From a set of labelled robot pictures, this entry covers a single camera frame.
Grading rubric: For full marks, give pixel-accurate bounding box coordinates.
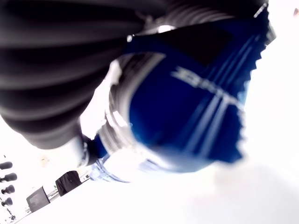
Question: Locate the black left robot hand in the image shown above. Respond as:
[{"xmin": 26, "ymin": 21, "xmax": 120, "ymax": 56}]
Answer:
[{"xmin": 0, "ymin": 161, "xmax": 18, "ymax": 208}]

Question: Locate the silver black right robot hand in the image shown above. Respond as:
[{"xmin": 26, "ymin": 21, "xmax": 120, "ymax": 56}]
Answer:
[{"xmin": 0, "ymin": 0, "xmax": 269, "ymax": 168}]

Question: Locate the blue Oreo cookie pack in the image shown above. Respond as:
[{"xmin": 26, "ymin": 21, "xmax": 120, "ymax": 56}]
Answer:
[{"xmin": 88, "ymin": 9, "xmax": 278, "ymax": 182}]

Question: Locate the dark background box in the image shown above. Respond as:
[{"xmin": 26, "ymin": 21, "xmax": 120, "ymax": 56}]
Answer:
[
  {"xmin": 55, "ymin": 170, "xmax": 81, "ymax": 197},
  {"xmin": 26, "ymin": 186, "xmax": 51, "ymax": 213}
]

